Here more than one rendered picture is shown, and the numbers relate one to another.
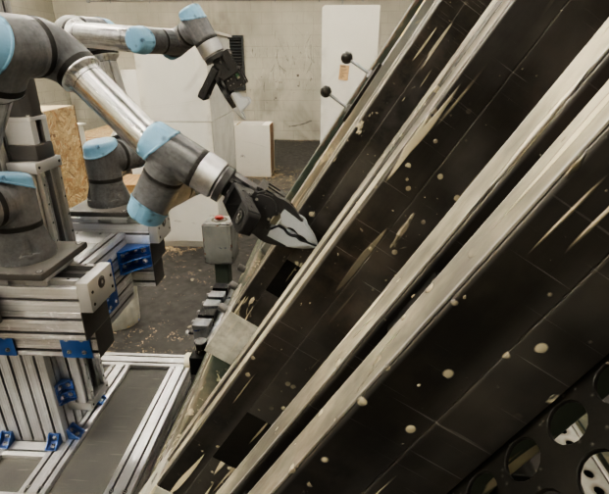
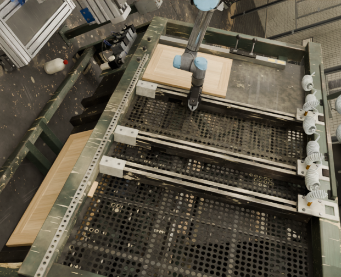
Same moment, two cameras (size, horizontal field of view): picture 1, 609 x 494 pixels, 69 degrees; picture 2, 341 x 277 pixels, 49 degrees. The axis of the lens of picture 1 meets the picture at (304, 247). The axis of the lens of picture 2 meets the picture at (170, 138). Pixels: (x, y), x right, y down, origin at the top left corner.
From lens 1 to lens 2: 1.71 m
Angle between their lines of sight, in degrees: 40
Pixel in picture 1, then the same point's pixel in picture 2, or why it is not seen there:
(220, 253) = (142, 8)
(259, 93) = not seen: outside the picture
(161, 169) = (194, 70)
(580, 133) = (233, 194)
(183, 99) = not seen: outside the picture
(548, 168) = (230, 194)
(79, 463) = (17, 18)
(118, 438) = (34, 21)
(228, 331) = (147, 90)
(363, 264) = (206, 158)
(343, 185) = (211, 107)
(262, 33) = not seen: outside the picture
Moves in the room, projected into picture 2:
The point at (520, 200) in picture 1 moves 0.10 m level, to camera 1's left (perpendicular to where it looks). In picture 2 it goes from (227, 193) to (219, 181)
